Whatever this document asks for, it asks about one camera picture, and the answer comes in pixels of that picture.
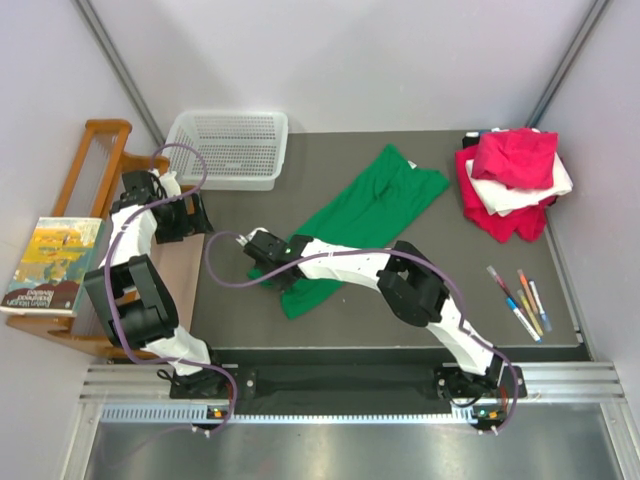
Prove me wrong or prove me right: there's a green t shirt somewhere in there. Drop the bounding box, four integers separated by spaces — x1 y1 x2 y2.
247 143 451 321

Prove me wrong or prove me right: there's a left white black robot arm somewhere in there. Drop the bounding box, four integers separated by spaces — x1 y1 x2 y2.
84 169 227 399

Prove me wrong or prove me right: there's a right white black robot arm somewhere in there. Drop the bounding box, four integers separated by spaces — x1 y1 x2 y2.
239 228 504 397

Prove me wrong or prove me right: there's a white plastic basket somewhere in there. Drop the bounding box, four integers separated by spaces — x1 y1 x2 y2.
163 110 289 191

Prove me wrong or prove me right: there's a paperback book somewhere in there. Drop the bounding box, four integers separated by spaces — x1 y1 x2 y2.
1 217 105 317

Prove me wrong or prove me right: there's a white folded shirt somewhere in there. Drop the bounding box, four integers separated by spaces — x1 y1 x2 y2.
463 154 573 217

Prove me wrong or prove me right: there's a red marker pen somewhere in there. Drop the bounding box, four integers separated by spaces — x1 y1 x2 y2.
486 265 515 300

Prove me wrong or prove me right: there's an orange marker pen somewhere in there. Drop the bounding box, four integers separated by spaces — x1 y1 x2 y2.
517 269 535 309

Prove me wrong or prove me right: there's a red bottom shirt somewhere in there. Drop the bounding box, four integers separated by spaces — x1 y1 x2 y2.
454 146 557 243

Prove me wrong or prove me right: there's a yellow marker pen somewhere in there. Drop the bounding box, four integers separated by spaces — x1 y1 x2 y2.
517 289 544 337

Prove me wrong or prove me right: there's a pink red folded shirt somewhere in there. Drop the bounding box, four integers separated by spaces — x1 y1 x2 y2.
471 128 559 190

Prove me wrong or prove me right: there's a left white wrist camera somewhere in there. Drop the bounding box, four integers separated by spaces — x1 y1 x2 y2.
150 169 182 198

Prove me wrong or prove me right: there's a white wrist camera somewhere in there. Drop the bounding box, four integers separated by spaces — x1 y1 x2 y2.
150 169 182 198
236 227 268 246

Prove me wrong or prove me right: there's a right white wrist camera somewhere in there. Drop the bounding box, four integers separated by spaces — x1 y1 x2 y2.
236 227 268 246

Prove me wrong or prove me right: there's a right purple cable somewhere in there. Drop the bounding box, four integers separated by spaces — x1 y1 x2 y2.
205 229 519 435

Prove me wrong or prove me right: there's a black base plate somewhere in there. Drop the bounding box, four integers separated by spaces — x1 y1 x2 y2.
168 344 594 416

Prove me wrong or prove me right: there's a grey slotted cable duct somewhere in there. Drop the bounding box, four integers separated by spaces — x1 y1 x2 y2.
101 404 487 425

